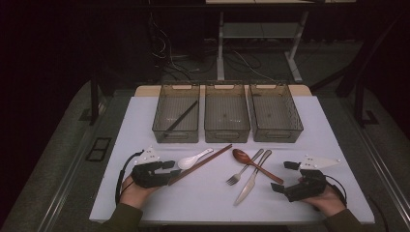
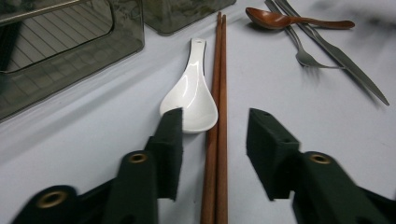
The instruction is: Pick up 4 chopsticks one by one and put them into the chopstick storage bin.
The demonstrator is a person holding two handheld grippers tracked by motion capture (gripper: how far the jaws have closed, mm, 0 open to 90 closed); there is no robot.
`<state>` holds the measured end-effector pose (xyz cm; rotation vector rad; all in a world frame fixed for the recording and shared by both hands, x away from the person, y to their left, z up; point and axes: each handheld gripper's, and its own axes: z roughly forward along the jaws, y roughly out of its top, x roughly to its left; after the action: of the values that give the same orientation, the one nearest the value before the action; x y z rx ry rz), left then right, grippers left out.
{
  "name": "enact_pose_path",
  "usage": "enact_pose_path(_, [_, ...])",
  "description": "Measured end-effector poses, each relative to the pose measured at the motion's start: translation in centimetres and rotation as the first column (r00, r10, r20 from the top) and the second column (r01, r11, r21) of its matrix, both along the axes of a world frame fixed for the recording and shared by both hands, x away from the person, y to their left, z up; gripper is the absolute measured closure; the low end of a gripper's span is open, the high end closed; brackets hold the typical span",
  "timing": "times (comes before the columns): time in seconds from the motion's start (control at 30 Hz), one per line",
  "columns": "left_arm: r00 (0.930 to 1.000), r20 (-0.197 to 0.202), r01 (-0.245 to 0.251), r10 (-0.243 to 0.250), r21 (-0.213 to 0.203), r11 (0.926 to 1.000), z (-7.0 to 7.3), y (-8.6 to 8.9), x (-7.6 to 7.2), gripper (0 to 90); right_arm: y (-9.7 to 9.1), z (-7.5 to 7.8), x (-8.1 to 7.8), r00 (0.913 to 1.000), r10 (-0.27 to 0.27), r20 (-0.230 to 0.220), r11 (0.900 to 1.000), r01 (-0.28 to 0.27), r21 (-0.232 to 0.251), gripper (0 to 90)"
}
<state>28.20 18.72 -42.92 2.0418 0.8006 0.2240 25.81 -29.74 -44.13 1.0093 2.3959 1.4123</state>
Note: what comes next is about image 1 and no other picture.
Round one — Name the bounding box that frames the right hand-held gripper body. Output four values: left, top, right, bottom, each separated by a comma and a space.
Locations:
283, 154, 342, 203

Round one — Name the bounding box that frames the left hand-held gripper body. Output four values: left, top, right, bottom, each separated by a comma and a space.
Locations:
131, 146, 172, 189

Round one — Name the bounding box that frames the white ceramic spoon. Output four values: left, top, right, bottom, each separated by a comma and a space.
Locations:
177, 147, 215, 171

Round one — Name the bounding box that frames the metal table knife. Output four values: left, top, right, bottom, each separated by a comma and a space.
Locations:
233, 149, 273, 207

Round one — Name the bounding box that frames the metal fork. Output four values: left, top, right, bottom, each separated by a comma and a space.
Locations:
225, 148, 265, 187

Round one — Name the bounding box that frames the brown wooden spoon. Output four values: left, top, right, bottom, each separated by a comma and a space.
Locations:
232, 148, 285, 186

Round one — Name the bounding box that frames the black chopstick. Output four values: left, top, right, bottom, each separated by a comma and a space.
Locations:
165, 101, 199, 133
164, 100, 198, 132

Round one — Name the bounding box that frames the smoky clear plastic bin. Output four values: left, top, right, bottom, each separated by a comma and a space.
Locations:
248, 84, 305, 143
152, 84, 201, 144
203, 84, 251, 144

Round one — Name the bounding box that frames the person's left hand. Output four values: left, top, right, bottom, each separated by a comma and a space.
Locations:
120, 176, 161, 209

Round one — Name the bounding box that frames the person's right hand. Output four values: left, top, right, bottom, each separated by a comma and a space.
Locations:
303, 185, 347, 218

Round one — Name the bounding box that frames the white table board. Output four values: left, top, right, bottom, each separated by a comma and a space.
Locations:
89, 95, 376, 225

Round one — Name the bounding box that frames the wooden table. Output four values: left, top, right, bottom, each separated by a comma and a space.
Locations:
133, 84, 313, 98

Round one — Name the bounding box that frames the black metal stand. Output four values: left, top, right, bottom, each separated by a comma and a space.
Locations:
310, 13, 410, 129
78, 72, 110, 127

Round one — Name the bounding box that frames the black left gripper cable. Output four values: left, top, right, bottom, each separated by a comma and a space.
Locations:
114, 149, 144, 206

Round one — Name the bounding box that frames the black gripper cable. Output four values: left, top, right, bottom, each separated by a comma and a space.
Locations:
114, 149, 144, 206
325, 174, 348, 208

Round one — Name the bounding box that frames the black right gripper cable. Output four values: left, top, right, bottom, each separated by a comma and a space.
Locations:
325, 174, 348, 208

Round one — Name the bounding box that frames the metal floor rail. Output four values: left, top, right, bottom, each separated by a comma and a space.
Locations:
349, 109, 410, 214
37, 96, 110, 232

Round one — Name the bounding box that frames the tangle of black floor cables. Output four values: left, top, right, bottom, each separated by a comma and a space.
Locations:
148, 13, 217, 81

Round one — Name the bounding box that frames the white floor cable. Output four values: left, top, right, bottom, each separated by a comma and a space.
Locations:
231, 49, 278, 83

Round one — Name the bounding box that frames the white metal desk frame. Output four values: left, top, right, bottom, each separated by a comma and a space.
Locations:
205, 0, 357, 84

